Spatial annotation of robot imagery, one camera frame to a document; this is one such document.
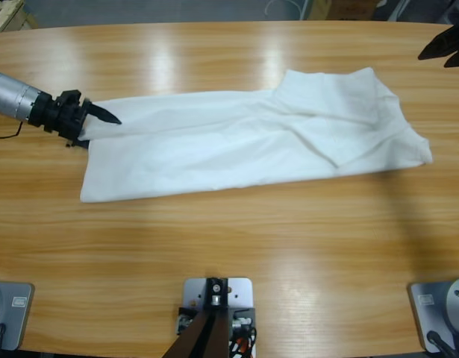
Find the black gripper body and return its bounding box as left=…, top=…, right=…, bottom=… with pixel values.
left=27, top=92, right=93, bottom=150

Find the white T-shirt with small print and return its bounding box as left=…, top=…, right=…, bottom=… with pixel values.
left=79, top=66, right=434, bottom=204

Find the black chair base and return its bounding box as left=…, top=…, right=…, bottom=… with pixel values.
left=370, top=0, right=459, bottom=26

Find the brown cardboard box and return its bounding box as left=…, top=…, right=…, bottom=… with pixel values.
left=309, top=0, right=378, bottom=22

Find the white round hoop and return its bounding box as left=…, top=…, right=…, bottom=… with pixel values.
left=265, top=0, right=302, bottom=19

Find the wrist black camera bracket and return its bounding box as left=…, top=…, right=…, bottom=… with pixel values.
left=57, top=89, right=84, bottom=109

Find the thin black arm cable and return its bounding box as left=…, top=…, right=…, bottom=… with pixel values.
left=0, top=119, right=25, bottom=141

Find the arm grey base plate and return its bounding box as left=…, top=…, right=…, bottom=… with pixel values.
left=407, top=276, right=459, bottom=354
left=0, top=281, right=35, bottom=351

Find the grey white mount block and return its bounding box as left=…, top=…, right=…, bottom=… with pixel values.
left=182, top=276, right=257, bottom=358

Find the black orange cable bundle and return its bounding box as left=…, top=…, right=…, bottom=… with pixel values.
left=228, top=316, right=258, bottom=358

